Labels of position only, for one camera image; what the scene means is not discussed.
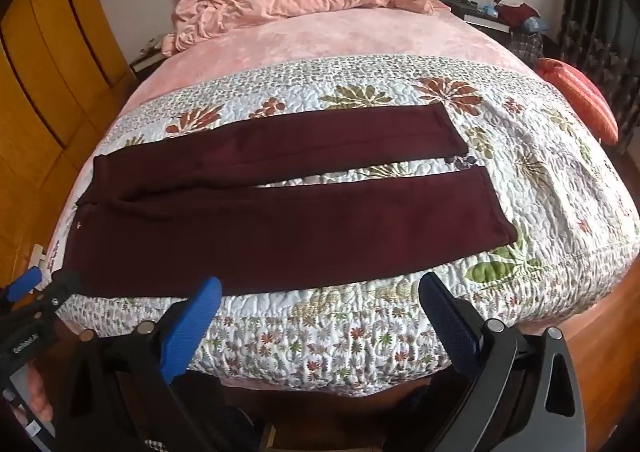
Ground white chair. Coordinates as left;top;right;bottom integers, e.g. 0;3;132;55
30;243;52;279

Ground dark red cloth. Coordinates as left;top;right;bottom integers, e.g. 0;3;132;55
497;0;542;25

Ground maroon pants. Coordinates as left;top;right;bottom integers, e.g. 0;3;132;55
62;101;518;299

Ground dark patterned curtain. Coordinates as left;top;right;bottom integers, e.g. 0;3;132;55
555;0;640;155

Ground orange striped cushion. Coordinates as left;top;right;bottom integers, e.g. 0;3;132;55
536;57;620;144

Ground cluttered bedside table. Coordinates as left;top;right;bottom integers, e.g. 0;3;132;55
442;0;513;37

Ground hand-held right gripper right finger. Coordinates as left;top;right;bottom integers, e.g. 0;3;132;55
417;272;587;452

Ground dark bedside table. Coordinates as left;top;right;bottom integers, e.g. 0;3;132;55
129;34;167;81

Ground orange wooden wardrobe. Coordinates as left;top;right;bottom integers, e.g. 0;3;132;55
0;0;133;283

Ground person's left hand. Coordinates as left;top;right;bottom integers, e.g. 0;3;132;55
25;366;55;425

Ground floral quilted bedspread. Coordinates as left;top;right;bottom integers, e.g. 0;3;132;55
47;54;640;385

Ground plaid cloth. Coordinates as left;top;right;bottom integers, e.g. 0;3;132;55
509;31;546;64

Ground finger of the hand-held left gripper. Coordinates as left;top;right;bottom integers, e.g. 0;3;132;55
10;270;83;333
0;266;43;313

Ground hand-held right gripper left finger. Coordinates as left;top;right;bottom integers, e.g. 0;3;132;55
59;276;223;452

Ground pink bed sheet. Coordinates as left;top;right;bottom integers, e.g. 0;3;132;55
117;2;536;125

